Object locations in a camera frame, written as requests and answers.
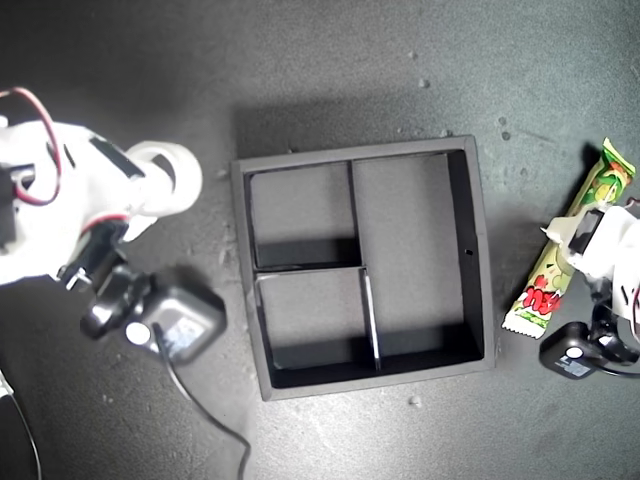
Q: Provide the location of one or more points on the large white tape roll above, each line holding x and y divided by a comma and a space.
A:
187, 175

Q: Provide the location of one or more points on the green printed snack bar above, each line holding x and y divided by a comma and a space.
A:
540, 295

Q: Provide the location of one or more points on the black tray with wells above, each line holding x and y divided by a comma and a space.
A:
410, 215

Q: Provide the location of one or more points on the small white plastic piece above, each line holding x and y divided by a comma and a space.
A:
4, 385

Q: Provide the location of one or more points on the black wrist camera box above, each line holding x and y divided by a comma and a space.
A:
570, 355
175, 320

